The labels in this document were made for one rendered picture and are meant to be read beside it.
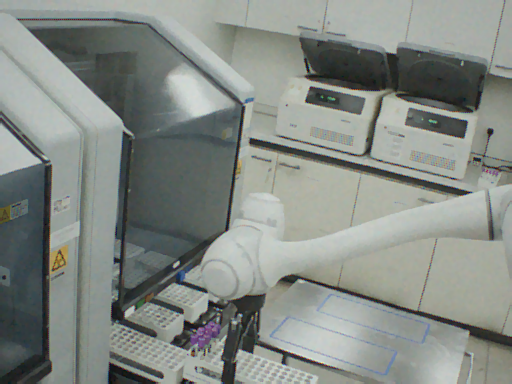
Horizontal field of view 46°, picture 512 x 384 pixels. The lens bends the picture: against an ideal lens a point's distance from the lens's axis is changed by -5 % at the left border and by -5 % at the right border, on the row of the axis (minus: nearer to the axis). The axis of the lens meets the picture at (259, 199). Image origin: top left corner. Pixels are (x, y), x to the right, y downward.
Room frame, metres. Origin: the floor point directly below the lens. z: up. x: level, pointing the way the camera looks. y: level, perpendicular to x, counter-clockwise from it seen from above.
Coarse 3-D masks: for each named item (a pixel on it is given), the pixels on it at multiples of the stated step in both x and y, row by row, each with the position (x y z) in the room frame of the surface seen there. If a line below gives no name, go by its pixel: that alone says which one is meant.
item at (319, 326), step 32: (320, 288) 1.88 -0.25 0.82; (288, 320) 1.63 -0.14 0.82; (320, 320) 1.66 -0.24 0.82; (352, 320) 1.69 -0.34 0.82; (384, 320) 1.71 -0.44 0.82; (416, 320) 1.74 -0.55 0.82; (288, 352) 1.46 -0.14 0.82; (320, 352) 1.48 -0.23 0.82; (352, 352) 1.50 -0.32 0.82; (384, 352) 1.52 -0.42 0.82; (416, 352) 1.54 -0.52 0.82; (448, 352) 1.56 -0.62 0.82
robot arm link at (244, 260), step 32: (480, 192) 1.11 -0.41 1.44; (384, 224) 1.09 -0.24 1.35; (416, 224) 1.10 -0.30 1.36; (448, 224) 1.09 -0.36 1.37; (480, 224) 1.07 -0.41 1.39; (224, 256) 1.00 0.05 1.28; (256, 256) 1.02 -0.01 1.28; (288, 256) 1.03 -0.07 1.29; (320, 256) 1.03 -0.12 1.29; (352, 256) 1.05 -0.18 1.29; (224, 288) 0.98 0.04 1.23; (256, 288) 1.02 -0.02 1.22
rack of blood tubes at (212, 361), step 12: (216, 348) 1.26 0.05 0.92; (192, 360) 1.20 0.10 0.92; (204, 360) 1.20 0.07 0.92; (216, 360) 1.22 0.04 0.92; (240, 360) 1.22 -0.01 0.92; (252, 360) 1.23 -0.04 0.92; (264, 360) 1.24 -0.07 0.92; (192, 372) 1.20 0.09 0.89; (204, 372) 1.21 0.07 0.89; (216, 372) 1.18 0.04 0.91; (240, 372) 1.18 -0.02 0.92; (252, 372) 1.18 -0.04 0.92; (264, 372) 1.20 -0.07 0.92; (276, 372) 1.21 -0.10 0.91; (288, 372) 1.21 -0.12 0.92; (300, 372) 1.21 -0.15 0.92
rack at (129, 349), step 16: (112, 336) 1.33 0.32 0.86; (128, 336) 1.34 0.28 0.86; (144, 336) 1.35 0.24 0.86; (112, 352) 1.31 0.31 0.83; (128, 352) 1.27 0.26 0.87; (144, 352) 1.28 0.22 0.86; (160, 352) 1.30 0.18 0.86; (176, 352) 1.30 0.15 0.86; (128, 368) 1.26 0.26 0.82; (144, 368) 1.29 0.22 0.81; (160, 368) 1.23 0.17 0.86; (176, 368) 1.23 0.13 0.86
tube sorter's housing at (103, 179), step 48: (0, 0) 1.82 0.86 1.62; (48, 0) 2.09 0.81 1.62; (0, 48) 1.22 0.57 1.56; (192, 48) 1.89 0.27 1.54; (48, 96) 1.18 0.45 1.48; (240, 96) 1.83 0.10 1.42; (96, 144) 1.16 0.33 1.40; (96, 192) 1.16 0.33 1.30; (240, 192) 1.91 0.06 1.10; (96, 240) 1.17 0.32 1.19; (96, 288) 1.18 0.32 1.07; (96, 336) 1.19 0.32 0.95
